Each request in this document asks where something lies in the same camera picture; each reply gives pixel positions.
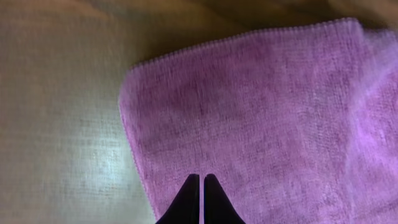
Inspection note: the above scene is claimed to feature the purple microfibre cloth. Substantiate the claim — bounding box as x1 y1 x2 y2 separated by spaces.
119 19 397 223

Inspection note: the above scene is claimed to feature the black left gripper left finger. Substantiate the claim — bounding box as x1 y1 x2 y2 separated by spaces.
156 174 200 224

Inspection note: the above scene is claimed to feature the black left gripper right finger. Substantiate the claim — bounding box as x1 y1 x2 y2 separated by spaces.
204 174 245 224

